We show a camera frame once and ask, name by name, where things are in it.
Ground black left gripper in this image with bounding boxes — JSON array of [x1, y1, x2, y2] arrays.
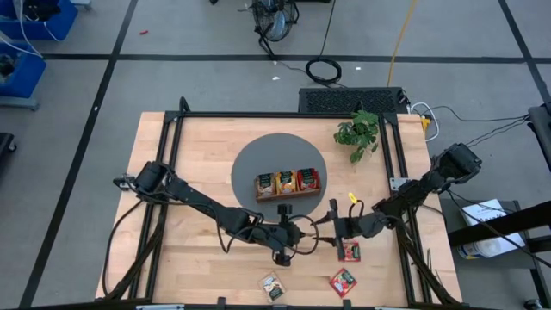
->
[[266, 204, 313, 267]]

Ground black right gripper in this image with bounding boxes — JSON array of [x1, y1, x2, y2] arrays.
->
[[312, 198, 387, 262]]

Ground red tea packet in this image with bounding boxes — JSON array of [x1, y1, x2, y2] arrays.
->
[[296, 167, 322, 192], [328, 267, 358, 299], [337, 240, 362, 264]]

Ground wooden three-compartment tray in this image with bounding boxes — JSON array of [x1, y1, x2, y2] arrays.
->
[[253, 167, 324, 204]]

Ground orange tea packet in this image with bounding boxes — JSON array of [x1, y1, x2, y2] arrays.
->
[[275, 170, 299, 195]]

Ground beige cinnamon apple tea packet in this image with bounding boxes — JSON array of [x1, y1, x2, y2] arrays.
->
[[256, 172, 277, 198], [257, 271, 287, 302]]

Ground grey round mat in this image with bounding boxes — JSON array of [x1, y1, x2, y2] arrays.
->
[[231, 133, 329, 223]]

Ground potted green plant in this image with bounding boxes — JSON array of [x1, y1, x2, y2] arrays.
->
[[333, 109, 381, 164]]

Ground black perforated computer case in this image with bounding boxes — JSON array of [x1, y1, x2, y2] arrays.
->
[[297, 86, 411, 115]]

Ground white printed paper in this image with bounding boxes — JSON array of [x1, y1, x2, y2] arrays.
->
[[457, 198, 528, 260]]

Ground black stand crossbar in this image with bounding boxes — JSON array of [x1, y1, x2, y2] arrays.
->
[[447, 201, 551, 255]]

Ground black floor fan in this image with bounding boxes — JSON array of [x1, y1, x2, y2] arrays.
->
[[251, 0, 301, 44]]

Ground blue plastic bin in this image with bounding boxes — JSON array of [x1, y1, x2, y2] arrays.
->
[[0, 41, 47, 99], [0, 0, 79, 42]]

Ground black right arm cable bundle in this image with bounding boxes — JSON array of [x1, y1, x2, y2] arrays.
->
[[390, 204, 460, 306]]

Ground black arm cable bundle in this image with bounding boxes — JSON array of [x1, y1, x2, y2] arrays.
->
[[102, 198, 170, 301], [390, 204, 460, 306]]

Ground black aluminium table frame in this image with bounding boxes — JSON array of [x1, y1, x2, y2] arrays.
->
[[95, 96, 464, 310]]

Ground white cable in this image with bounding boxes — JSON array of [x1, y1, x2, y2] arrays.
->
[[409, 102, 442, 143]]

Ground black coiled floor cable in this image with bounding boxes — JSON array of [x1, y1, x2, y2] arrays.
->
[[304, 57, 344, 87]]

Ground black left arm cable bundle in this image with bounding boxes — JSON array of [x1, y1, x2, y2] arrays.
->
[[102, 198, 170, 301]]

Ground yellow cable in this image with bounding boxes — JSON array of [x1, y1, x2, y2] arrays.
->
[[386, 0, 419, 88]]

